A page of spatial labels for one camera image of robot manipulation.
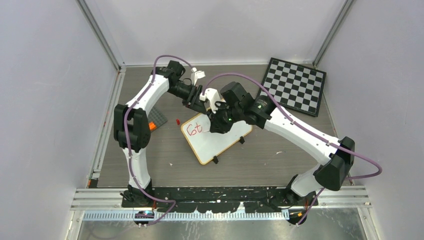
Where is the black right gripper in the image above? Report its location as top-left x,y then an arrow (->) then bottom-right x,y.
206,100 -> 243,134

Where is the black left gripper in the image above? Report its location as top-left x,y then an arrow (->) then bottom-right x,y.
167,82 -> 207,114

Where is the white whiteboard orange frame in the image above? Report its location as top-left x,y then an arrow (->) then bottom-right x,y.
180,113 -> 253,165

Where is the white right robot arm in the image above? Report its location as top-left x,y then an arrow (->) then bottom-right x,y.
199,82 -> 355,205

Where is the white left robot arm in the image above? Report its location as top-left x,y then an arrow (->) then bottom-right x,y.
113,60 -> 206,207

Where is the grey studded building plate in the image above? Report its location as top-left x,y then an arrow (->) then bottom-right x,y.
147,106 -> 168,130

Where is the orange curved block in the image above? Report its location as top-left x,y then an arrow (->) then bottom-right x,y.
148,121 -> 157,132

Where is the black white checkerboard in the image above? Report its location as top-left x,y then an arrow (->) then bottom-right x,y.
261,57 -> 327,117

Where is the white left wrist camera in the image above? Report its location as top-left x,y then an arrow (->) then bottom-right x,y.
190,67 -> 206,86

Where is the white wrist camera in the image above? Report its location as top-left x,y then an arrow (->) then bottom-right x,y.
199,88 -> 221,114
190,67 -> 206,86

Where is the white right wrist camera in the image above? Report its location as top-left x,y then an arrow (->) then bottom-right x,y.
199,88 -> 221,114

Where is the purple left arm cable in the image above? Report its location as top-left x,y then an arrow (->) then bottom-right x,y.
123,54 -> 197,227

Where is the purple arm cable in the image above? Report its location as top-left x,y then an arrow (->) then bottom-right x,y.
123,54 -> 197,227
201,72 -> 383,227

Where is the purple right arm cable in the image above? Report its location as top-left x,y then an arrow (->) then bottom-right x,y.
201,72 -> 383,227

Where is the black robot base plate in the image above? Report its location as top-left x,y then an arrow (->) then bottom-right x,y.
120,186 -> 316,214

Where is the aluminium rail frame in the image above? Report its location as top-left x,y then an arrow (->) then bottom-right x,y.
71,185 -> 372,222

